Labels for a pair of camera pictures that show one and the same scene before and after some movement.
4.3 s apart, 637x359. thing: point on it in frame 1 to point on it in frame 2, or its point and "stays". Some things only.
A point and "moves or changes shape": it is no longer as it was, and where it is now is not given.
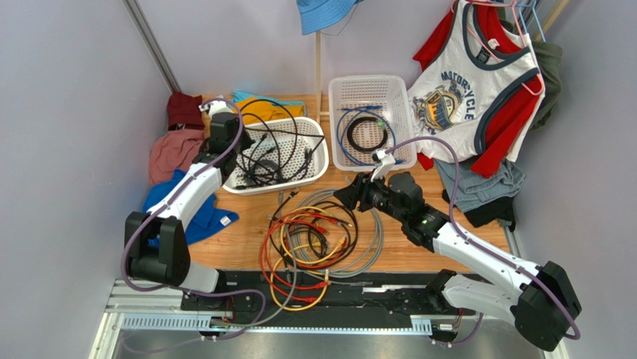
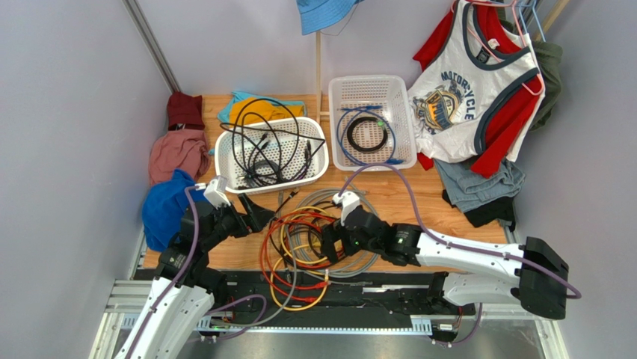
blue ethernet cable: (342, 115) stays
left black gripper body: (238, 125) to (227, 221)
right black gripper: (357, 190) to (336, 238)
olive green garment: (549, 56) stays
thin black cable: (294, 120) moves or changes shape
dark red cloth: (183, 108) stays
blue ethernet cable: (342, 115) stays
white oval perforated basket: (285, 152) stays
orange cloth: (252, 110) stays
